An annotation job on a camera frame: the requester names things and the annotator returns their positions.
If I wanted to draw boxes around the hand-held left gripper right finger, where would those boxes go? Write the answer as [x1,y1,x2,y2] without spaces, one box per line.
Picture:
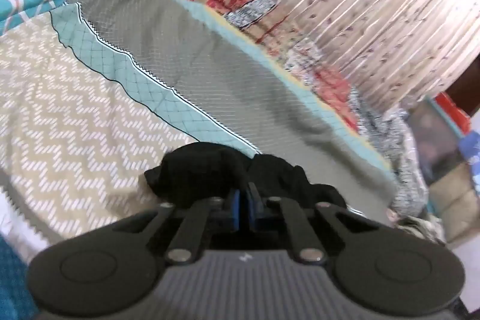
[245,182,376,265]

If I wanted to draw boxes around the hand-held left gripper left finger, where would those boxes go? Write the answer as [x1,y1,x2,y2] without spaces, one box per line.
[112,188,241,264]

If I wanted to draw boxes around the black pants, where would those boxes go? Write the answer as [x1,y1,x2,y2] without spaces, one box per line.
[143,142,347,210]

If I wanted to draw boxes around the chevron and grey bed sheet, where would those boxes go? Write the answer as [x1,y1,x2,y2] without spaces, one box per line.
[0,0,398,268]

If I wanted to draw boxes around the dark framed panel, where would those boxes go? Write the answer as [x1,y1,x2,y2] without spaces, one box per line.
[407,97,467,186]

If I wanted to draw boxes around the beige cushion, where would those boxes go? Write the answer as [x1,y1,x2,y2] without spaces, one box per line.
[427,164,480,242]

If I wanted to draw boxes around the red box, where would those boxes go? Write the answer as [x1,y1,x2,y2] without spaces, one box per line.
[435,91,472,135]

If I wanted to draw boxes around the blue printed bag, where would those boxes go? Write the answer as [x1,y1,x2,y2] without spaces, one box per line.
[459,133,480,191]

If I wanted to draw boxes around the beige leaf print curtain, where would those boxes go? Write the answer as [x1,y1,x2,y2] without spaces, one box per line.
[221,0,480,112]

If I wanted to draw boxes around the dark teal textured cloth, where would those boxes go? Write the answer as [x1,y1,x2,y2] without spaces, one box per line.
[0,234,39,320]

